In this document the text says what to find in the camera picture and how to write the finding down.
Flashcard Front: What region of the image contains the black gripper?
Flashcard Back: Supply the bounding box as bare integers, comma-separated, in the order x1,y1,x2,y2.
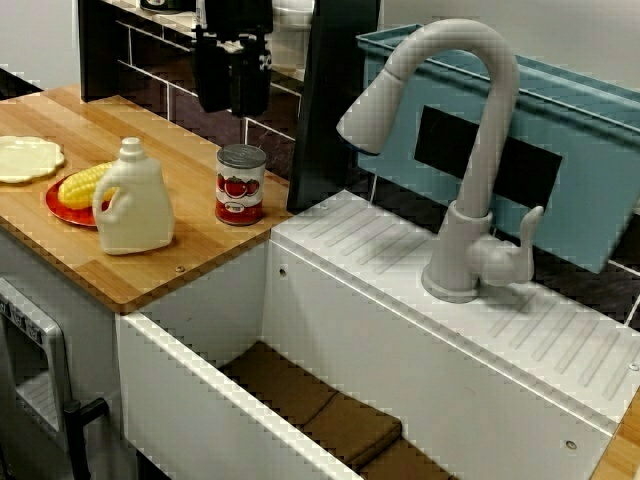
192,0,274,119

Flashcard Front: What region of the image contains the tomato soup can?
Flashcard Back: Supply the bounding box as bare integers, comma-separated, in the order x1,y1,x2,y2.
215,144,267,227

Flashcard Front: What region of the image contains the white detergent bottle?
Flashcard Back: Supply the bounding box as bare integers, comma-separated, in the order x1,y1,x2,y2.
92,137,176,256

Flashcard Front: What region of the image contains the yellow toy corn cob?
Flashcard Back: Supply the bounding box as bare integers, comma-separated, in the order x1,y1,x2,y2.
57,161,121,210

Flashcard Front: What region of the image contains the plain white canister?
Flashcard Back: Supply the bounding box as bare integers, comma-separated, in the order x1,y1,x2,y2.
272,0,316,67

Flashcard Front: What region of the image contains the dark jar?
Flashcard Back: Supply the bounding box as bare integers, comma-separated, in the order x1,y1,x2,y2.
139,0,196,12

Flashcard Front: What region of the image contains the dark upright pillar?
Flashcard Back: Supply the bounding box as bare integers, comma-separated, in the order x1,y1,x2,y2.
287,0,384,211

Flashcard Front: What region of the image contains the red round plate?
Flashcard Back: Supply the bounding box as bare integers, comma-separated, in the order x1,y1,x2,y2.
44,177,114,229

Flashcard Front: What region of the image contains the cream scalloped plate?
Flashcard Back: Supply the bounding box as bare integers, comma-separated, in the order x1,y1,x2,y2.
0,134,68,186

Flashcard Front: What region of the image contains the grey toy faucet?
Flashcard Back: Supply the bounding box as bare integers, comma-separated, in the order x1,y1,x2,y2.
335,18,546,305

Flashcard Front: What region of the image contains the white toy sink basin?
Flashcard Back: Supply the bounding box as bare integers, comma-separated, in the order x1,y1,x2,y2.
115,189,640,480

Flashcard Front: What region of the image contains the brown folded cloth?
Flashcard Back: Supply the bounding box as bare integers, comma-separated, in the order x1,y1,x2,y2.
219,340,466,480

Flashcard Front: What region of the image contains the grey toy dishwasher panel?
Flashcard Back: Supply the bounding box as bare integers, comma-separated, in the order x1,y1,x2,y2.
0,277,69,436

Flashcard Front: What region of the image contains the teal plastic bin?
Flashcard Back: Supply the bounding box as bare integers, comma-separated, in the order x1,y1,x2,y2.
355,23,640,275

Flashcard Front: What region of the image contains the black cabinet handle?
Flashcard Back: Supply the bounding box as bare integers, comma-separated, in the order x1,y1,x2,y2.
63,397,109,480

